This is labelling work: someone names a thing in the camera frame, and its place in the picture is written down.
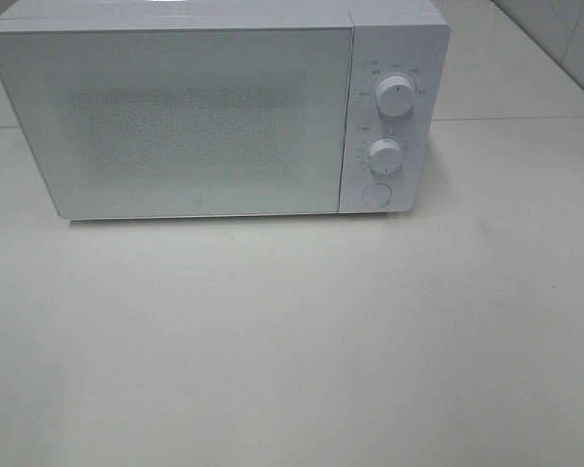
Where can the upper white power knob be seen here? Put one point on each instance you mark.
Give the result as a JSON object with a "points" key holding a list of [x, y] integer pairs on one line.
{"points": [[395, 95]]}

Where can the white microwave door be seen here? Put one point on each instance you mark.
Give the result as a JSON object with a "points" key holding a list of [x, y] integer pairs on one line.
{"points": [[153, 124]]}

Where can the white microwave oven body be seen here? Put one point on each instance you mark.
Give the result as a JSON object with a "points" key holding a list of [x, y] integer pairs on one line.
{"points": [[388, 37]]}

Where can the round door release button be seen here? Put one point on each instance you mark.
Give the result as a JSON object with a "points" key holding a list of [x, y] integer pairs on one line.
{"points": [[377, 196]]}

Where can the white timer knob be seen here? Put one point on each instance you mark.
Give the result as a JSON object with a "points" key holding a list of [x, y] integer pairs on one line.
{"points": [[385, 156]]}

